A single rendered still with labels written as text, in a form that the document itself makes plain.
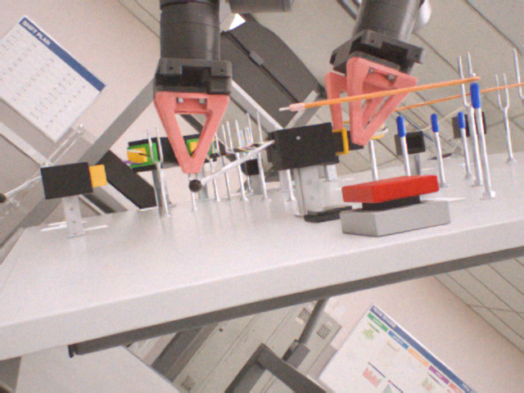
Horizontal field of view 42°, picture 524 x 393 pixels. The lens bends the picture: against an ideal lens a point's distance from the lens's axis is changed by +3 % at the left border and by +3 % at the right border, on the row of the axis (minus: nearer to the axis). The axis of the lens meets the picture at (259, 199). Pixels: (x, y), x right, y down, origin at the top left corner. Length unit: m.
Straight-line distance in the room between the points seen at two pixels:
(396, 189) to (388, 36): 0.26
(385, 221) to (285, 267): 0.09
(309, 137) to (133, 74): 7.90
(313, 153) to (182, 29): 0.17
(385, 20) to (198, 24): 0.18
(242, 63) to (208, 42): 1.13
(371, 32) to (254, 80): 1.14
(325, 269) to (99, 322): 0.13
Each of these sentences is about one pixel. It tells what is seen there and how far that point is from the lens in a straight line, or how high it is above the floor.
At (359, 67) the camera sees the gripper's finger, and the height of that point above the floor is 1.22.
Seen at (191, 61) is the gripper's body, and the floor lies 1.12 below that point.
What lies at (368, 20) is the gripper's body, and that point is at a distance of 0.69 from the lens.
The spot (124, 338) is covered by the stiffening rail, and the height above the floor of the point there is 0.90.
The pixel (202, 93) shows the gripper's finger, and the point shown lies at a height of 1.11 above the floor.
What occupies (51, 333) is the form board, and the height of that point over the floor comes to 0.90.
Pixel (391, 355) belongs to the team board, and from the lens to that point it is 8.99.
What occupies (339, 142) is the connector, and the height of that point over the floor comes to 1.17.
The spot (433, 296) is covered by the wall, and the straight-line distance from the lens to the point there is 9.17.
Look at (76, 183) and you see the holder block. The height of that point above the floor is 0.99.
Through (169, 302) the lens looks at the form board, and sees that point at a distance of 0.37.
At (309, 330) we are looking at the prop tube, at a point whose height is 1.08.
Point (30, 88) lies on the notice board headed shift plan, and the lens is 8.51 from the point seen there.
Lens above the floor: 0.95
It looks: 11 degrees up
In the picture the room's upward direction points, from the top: 39 degrees clockwise
